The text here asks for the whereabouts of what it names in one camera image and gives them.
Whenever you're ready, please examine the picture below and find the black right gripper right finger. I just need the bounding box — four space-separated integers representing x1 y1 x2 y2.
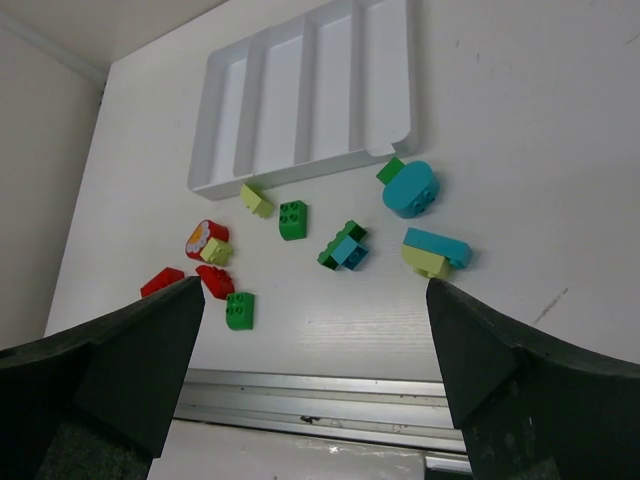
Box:
426 279 639 479

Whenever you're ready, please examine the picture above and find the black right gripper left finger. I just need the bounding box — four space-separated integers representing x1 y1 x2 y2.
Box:
1 277 205 479

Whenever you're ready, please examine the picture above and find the red sloped lego brick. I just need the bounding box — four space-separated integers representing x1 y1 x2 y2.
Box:
140 267 185 298

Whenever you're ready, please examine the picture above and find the blue long lego brick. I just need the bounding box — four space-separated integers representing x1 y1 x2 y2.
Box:
403 227 473 270

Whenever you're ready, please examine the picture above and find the red studded lego brick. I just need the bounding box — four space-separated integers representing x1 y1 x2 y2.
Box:
196 265 235 300

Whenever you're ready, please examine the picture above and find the lime lego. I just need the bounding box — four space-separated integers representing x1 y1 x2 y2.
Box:
200 237 233 266
401 245 452 278

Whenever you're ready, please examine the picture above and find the red flower cylinder lego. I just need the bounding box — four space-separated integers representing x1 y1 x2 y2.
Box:
185 219 230 260

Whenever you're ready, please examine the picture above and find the lime sloped lego brick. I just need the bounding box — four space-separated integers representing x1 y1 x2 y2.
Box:
240 183 274 219

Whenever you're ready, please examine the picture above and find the green lego brick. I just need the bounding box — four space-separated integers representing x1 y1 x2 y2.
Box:
279 200 308 241
225 292 255 331

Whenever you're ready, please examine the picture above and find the small blue lego brick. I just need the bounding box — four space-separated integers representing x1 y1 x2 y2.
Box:
330 236 369 270

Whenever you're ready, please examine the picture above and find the blue oval lego block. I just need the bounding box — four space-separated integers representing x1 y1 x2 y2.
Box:
382 161 440 219

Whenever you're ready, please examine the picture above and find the green long lego plate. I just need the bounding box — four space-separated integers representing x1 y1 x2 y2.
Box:
317 220 367 270

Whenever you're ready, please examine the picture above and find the green lego under oval block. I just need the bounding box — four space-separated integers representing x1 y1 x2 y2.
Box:
376 157 405 185

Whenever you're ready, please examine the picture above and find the white four-compartment tray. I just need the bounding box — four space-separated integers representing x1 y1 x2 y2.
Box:
187 1 420 201

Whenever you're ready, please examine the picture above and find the aluminium table rail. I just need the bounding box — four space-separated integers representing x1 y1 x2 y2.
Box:
174 369 472 479

